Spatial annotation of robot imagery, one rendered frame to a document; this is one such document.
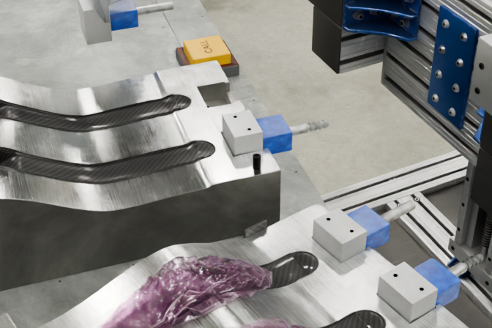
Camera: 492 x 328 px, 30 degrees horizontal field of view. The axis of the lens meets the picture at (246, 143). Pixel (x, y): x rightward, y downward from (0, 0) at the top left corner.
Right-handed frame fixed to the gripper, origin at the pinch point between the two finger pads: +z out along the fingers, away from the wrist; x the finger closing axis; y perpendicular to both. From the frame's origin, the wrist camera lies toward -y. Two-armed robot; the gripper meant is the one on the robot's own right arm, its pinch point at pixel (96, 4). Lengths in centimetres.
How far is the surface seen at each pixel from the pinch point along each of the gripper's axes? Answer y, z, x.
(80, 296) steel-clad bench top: -11.2, 15.0, -39.6
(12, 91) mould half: -13.7, 3.2, -13.3
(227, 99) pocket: 13.6, 8.3, -16.8
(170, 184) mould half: 1.4, 6.4, -34.0
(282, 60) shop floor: 74, 95, 122
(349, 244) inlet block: 17, 8, -49
